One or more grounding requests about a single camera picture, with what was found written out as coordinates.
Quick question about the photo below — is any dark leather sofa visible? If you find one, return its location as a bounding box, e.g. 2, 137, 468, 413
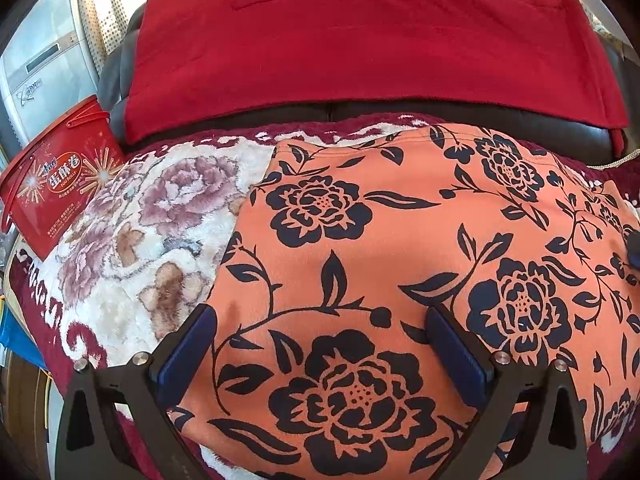
96, 5, 640, 171

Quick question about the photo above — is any white standing air conditioner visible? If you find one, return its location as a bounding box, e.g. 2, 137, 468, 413
0, 0, 103, 161

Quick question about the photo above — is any orange floral shirt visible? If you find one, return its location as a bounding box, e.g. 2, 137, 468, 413
170, 122, 640, 480

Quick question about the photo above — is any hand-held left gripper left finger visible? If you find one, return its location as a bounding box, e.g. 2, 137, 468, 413
56, 304, 219, 480

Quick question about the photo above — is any floral plush blanket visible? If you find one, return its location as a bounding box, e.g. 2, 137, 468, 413
10, 115, 640, 480

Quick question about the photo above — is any red blanket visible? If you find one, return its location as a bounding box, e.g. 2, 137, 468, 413
122, 0, 631, 146

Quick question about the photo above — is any white cord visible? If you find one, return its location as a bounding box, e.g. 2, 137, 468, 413
585, 149, 640, 172

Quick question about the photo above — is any red plastic bucket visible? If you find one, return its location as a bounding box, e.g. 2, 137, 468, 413
0, 94, 126, 262

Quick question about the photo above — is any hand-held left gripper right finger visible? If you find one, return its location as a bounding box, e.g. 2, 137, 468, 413
425, 304, 588, 480

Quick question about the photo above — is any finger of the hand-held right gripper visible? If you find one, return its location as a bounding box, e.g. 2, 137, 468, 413
625, 227, 640, 268

